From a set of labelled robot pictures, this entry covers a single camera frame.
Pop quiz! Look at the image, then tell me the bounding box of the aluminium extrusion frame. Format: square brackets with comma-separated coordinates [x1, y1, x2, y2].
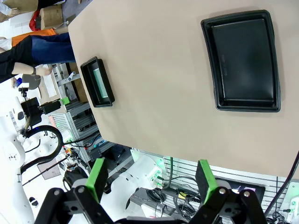
[50, 63, 105, 147]

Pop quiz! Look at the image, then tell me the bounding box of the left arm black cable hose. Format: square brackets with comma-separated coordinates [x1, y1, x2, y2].
[20, 125, 64, 175]

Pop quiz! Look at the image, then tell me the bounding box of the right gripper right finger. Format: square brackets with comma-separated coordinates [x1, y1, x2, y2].
[189, 159, 269, 224]

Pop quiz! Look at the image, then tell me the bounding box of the orange fabric item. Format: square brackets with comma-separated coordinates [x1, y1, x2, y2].
[11, 28, 57, 47]

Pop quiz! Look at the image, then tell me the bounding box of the large cardboard box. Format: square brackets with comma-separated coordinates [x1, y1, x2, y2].
[38, 5, 64, 23]

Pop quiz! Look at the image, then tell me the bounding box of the thick black cable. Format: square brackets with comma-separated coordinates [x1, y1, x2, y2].
[263, 150, 299, 217]

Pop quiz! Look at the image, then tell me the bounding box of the person in blue jeans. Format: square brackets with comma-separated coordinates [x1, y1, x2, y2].
[0, 32, 77, 84]

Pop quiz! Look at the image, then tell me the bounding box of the jeans person's bare hand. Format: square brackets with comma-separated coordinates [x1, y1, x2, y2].
[35, 65, 53, 77]

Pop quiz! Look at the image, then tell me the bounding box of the green perforated circuit board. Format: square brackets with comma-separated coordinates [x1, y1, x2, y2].
[93, 67, 109, 99]

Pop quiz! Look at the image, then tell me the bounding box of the white slotted wall panel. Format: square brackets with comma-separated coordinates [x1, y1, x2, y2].
[162, 157, 289, 210]

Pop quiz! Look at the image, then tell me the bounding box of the black screen device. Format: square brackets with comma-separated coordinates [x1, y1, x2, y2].
[214, 176, 266, 207]

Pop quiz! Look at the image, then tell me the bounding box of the red bag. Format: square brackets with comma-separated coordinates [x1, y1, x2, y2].
[29, 9, 42, 31]

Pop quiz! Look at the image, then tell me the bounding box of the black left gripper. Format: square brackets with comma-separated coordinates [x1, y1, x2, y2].
[22, 97, 71, 126]

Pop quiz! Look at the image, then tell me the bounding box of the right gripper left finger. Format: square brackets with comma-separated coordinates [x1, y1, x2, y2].
[35, 158, 113, 224]

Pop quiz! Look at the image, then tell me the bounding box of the grey hanging cable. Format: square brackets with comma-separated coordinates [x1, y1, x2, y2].
[168, 156, 175, 187]

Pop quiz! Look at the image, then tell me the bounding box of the jeans person's bare forearm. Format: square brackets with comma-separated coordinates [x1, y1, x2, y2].
[13, 62, 36, 76]

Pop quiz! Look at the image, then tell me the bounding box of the black plastic ESD tray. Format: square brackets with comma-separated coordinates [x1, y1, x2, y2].
[79, 56, 115, 108]
[200, 9, 281, 113]

